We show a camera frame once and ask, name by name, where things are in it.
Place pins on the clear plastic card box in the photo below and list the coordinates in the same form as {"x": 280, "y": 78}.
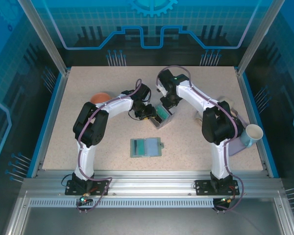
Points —
{"x": 164, "y": 123}

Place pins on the black and teal card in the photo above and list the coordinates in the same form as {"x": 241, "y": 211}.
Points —
{"x": 139, "y": 147}

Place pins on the green card holder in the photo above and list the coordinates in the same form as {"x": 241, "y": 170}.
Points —
{"x": 153, "y": 147}

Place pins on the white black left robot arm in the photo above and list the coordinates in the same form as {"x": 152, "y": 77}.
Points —
{"x": 117, "y": 105}

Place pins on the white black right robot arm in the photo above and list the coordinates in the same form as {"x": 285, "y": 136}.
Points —
{"x": 193, "y": 95}

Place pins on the orange ceramic cup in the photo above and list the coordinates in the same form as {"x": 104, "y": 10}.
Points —
{"x": 100, "y": 97}

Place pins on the beige cloth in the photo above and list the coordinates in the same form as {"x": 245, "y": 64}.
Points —
{"x": 229, "y": 101}

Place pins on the small brown striped item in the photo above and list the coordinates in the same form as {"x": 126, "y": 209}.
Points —
{"x": 235, "y": 113}

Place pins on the white paper cup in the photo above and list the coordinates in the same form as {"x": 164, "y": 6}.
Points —
{"x": 253, "y": 132}

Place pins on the small LED connector board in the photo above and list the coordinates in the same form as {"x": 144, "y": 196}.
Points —
{"x": 226, "y": 200}
{"x": 84, "y": 198}

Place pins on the aluminium front rail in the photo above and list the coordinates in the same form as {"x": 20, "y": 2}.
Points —
{"x": 149, "y": 181}

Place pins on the aluminium side rail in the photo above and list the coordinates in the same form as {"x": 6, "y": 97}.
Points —
{"x": 56, "y": 107}
{"x": 247, "y": 102}

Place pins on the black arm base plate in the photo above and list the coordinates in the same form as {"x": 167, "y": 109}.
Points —
{"x": 201, "y": 188}
{"x": 69, "y": 191}

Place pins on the aluminium frame post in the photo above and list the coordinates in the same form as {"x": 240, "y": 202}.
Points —
{"x": 259, "y": 36}
{"x": 45, "y": 36}

